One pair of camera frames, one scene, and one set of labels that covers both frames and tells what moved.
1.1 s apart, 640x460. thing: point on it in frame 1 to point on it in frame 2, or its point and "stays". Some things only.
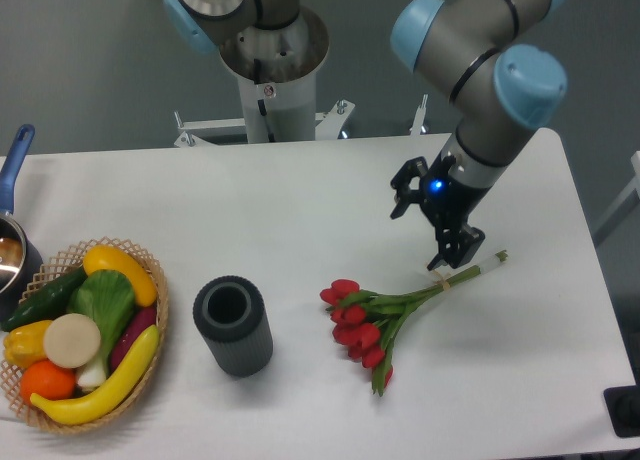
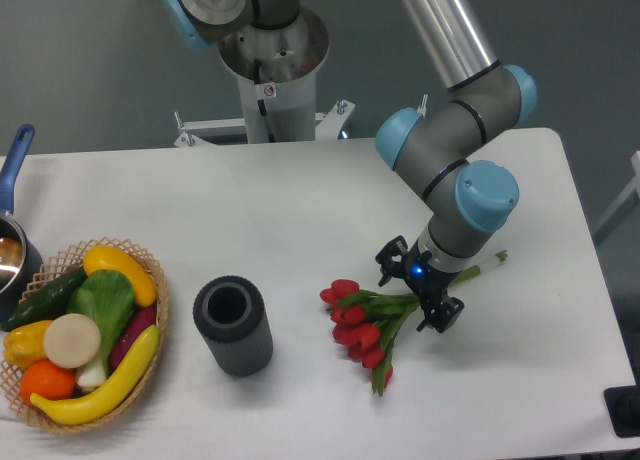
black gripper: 449,204 to 433,285
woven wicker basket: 59,268 stays
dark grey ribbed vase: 229,311 stays
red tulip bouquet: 367,323 stays
